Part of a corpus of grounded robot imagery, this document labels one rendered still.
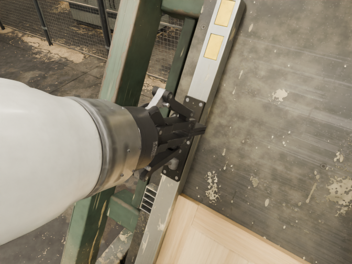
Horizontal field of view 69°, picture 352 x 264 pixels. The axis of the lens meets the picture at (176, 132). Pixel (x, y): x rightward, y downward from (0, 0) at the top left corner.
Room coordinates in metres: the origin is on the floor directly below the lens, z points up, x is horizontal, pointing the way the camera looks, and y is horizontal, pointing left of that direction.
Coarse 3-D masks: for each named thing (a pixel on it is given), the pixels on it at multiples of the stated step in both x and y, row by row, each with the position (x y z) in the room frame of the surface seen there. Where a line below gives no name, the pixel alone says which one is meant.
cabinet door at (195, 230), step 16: (176, 208) 0.35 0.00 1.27; (192, 208) 0.34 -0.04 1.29; (208, 208) 0.34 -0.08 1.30; (176, 224) 0.33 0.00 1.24; (192, 224) 0.31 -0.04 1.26; (208, 224) 0.30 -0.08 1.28; (224, 224) 0.30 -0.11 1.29; (176, 240) 0.30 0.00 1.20; (192, 240) 0.29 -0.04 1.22; (208, 240) 0.28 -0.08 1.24; (224, 240) 0.27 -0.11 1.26; (240, 240) 0.26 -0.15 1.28; (256, 240) 0.26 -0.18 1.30; (160, 256) 0.28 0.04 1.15; (176, 256) 0.27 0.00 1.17; (192, 256) 0.27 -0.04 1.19; (208, 256) 0.26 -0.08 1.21; (224, 256) 0.25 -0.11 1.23; (240, 256) 0.24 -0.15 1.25; (256, 256) 0.23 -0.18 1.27; (272, 256) 0.23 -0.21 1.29; (288, 256) 0.22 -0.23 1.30
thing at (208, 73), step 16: (240, 0) 0.56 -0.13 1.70; (240, 16) 0.57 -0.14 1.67; (208, 32) 0.55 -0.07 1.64; (224, 32) 0.54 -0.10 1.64; (224, 48) 0.52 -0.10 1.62; (208, 64) 0.51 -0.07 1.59; (224, 64) 0.53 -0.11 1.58; (192, 80) 0.51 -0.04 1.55; (208, 80) 0.49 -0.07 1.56; (192, 96) 0.48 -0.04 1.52; (208, 96) 0.47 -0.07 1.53; (208, 112) 0.48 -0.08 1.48; (192, 144) 0.42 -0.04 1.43; (192, 160) 0.42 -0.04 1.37; (160, 192) 0.37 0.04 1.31; (176, 192) 0.36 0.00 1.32; (160, 208) 0.35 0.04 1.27; (160, 224) 0.32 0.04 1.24; (144, 240) 0.31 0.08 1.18; (160, 240) 0.30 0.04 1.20; (144, 256) 0.28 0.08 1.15
